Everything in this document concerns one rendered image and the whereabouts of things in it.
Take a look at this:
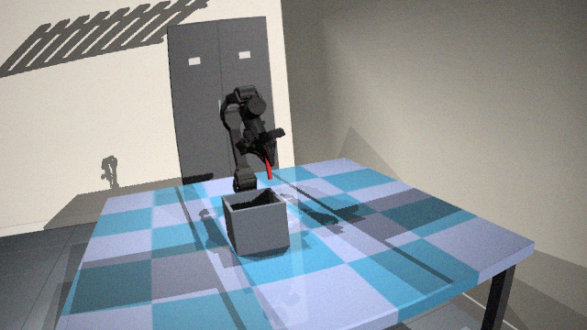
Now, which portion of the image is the red peg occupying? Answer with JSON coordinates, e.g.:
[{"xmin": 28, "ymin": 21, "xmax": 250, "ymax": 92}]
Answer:
[{"xmin": 264, "ymin": 154, "xmax": 272, "ymax": 180}]

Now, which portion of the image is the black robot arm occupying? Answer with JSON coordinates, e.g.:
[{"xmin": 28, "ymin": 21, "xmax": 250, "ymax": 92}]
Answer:
[{"xmin": 220, "ymin": 85, "xmax": 267, "ymax": 193}]

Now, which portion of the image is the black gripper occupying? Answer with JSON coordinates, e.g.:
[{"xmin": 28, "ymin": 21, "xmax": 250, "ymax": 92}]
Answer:
[{"xmin": 239, "ymin": 119, "xmax": 285, "ymax": 167}]

